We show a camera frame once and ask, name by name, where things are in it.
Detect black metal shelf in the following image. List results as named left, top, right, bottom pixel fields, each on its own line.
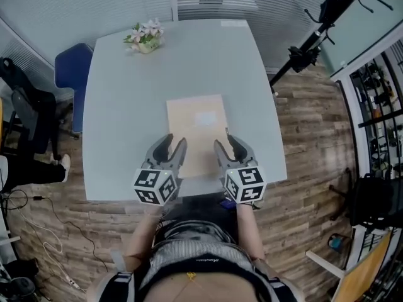
left=335, top=39, right=403, bottom=302

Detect black cable with adapter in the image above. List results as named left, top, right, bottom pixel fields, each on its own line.
left=0, top=189, right=108, bottom=273

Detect group of small assorted goods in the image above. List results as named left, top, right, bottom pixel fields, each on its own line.
left=358, top=63, right=403, bottom=176

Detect black tripod stand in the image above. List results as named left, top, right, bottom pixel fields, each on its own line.
left=268, top=0, right=394, bottom=87

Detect beige rectangular board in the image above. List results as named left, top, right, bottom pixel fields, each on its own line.
left=166, top=94, right=230, bottom=180

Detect person's left forearm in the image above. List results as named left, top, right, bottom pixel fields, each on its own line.
left=124, top=203, right=165, bottom=264

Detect grey backpack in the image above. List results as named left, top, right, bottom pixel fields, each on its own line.
left=11, top=86, right=37, bottom=140

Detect yellow top white frame table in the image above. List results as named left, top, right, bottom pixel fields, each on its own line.
left=305, top=228, right=394, bottom=302

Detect black waste bin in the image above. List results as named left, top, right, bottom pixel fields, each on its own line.
left=327, top=233, right=351, bottom=255

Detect pink flowers in pot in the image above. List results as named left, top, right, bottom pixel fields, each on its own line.
left=123, top=18, right=166, bottom=55

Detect black white shoulder strap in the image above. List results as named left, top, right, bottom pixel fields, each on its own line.
left=110, top=250, right=135, bottom=302
left=254, top=258, right=293, bottom=302

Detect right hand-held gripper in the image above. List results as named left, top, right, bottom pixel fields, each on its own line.
left=213, top=133, right=268, bottom=205

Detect slim white power strip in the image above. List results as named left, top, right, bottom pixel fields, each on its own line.
left=67, top=277, right=86, bottom=293

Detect white cable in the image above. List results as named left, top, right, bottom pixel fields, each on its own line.
left=14, top=204, right=72, bottom=281

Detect frosted glass door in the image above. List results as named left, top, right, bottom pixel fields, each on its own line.
left=316, top=0, right=403, bottom=80

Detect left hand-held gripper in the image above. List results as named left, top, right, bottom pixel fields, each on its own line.
left=131, top=133, right=188, bottom=206

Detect person's torso in grey top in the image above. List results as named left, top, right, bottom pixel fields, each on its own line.
left=138, top=217, right=303, bottom=302

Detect black mesh chair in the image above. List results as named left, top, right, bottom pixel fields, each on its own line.
left=329, top=167, right=403, bottom=229

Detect blue chair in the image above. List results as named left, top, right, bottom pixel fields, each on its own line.
left=55, top=42, right=94, bottom=140

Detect person's right forearm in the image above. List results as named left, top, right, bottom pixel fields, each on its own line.
left=235, top=201, right=266, bottom=260

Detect black office chair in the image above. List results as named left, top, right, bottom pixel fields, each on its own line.
left=0, top=57, right=59, bottom=163

